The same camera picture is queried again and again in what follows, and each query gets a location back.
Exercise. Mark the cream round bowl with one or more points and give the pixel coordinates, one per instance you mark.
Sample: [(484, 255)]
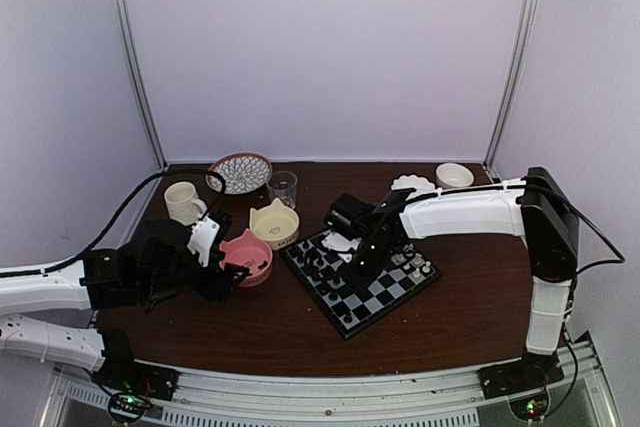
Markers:
[(453, 175)]

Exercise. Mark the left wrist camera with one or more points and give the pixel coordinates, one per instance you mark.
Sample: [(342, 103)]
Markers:
[(207, 234)]

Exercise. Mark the aluminium front rail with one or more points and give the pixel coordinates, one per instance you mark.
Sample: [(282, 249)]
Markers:
[(452, 397)]

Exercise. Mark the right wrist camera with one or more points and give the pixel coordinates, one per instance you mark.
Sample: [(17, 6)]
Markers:
[(340, 245)]

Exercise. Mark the white scalloped bowl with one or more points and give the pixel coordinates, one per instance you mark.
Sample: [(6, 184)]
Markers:
[(412, 181)]

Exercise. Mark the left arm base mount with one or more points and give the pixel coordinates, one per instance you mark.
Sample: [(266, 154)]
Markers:
[(138, 378)]

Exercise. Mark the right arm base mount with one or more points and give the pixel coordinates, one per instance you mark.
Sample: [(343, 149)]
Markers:
[(517, 377)]

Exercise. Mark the black white chessboard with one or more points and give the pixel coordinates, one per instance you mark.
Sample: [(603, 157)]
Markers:
[(393, 287)]

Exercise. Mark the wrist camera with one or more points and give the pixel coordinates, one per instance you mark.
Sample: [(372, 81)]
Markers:
[(207, 234), (340, 245)]

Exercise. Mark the aluminium frame post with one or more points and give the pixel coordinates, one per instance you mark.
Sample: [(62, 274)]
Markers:
[(137, 82), (524, 30)]

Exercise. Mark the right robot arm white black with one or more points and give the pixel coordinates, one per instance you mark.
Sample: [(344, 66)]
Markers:
[(531, 208)]

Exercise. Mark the left aluminium frame post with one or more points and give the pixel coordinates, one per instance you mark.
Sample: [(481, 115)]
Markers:
[(137, 82)]

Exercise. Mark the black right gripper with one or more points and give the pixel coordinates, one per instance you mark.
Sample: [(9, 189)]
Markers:
[(357, 281)]

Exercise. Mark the white mug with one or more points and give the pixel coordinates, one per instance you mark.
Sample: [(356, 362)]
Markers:
[(183, 203)]

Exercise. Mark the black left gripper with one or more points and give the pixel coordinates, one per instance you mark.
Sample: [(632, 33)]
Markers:
[(218, 285)]

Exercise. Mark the right aluminium frame post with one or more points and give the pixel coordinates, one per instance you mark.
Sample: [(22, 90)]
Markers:
[(524, 30)]

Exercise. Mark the pink cat-shaped bowl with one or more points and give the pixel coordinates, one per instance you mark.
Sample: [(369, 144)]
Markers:
[(251, 252)]

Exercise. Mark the cream cat-shaped bowl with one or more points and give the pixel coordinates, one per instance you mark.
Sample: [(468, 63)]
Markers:
[(276, 224)]

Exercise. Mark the clear drinking glass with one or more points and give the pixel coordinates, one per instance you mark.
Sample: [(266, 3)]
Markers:
[(283, 185)]

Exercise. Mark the patterned ceramic plate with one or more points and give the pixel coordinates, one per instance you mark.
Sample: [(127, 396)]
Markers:
[(243, 172)]

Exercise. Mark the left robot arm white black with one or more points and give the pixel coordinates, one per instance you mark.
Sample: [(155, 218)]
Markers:
[(96, 279)]

